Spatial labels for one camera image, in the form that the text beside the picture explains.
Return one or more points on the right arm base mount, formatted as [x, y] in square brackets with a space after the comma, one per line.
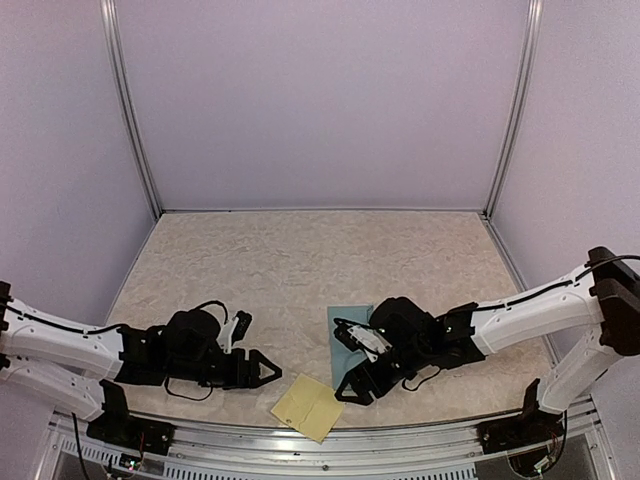
[529, 427]

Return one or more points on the right aluminium corner post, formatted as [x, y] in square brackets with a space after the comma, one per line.
[517, 107]

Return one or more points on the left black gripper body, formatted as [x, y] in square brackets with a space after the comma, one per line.
[227, 377]

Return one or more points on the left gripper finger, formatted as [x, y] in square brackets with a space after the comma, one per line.
[257, 361]
[256, 381]

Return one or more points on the yellow paper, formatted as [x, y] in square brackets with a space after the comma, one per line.
[309, 407]

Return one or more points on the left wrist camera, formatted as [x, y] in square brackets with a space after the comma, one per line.
[242, 321]

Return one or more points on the blue envelope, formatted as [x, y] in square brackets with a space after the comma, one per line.
[344, 355]

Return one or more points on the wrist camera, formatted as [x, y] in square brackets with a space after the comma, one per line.
[359, 338]
[242, 321]

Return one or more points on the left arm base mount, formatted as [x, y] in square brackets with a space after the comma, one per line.
[135, 433]

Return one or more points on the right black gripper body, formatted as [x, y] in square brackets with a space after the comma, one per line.
[383, 383]

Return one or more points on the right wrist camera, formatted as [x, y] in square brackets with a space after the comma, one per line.
[359, 338]

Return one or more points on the aluminium front rail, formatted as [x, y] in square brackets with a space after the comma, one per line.
[206, 450]

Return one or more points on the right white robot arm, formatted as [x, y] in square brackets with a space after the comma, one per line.
[400, 338]

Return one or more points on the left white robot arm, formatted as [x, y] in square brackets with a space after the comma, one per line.
[76, 365]

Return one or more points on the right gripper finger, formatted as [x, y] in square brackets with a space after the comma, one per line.
[351, 396]
[351, 379]

